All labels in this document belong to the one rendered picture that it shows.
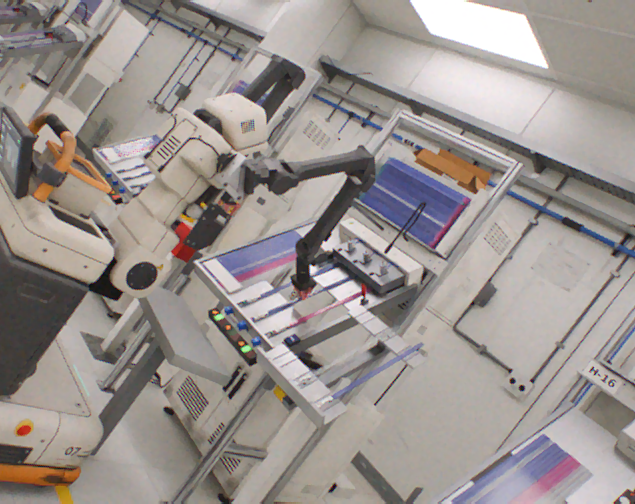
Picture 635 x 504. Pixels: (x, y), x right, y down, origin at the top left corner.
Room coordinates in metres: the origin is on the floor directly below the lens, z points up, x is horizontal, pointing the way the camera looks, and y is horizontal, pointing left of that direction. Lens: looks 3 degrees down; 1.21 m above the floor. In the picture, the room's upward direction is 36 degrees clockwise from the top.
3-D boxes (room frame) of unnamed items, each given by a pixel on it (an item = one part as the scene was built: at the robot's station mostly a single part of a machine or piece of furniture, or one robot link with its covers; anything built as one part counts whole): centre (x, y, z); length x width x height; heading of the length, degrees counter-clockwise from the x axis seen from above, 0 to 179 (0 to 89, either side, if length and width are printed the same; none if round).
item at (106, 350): (2.96, 0.58, 0.39); 0.24 x 0.24 x 0.78; 48
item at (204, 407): (2.82, -0.27, 0.31); 0.70 x 0.65 x 0.62; 48
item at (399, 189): (2.69, -0.23, 1.52); 0.51 x 0.13 x 0.27; 48
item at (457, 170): (2.98, -0.35, 1.82); 0.68 x 0.30 x 0.20; 48
